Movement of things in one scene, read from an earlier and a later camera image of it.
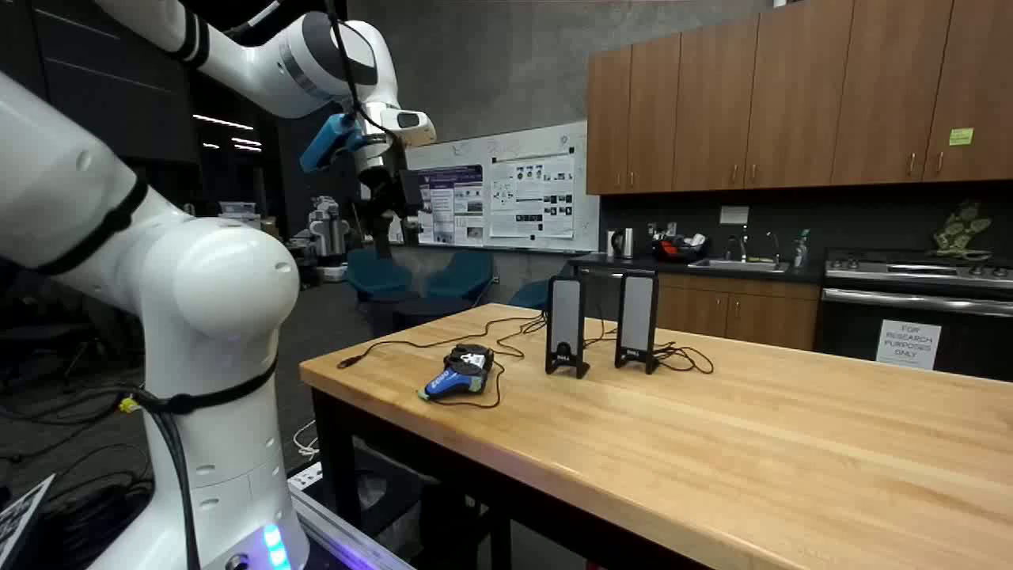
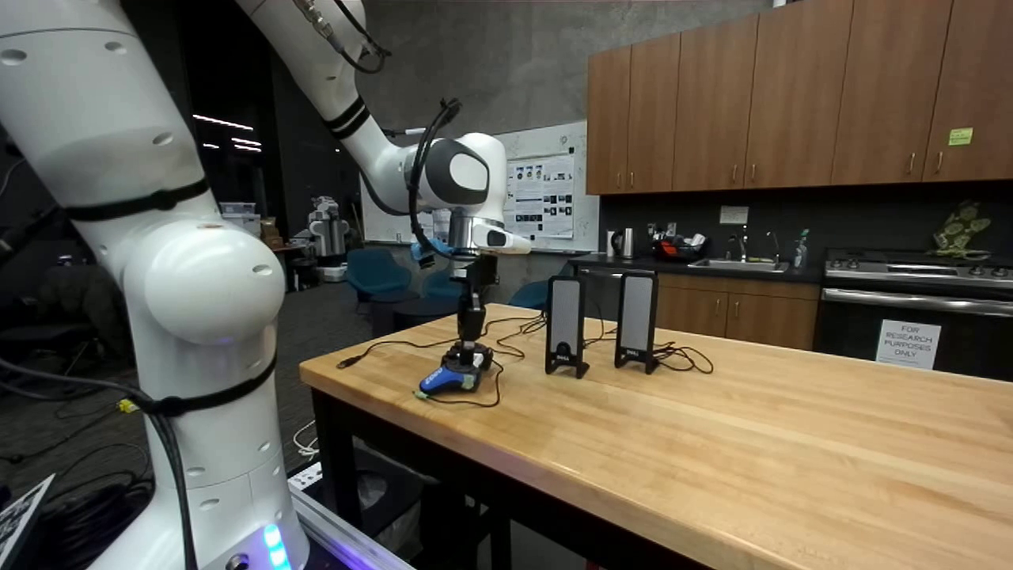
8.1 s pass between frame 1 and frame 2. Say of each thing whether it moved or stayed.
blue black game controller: stayed
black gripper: moved
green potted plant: stayed
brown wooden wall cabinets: stayed
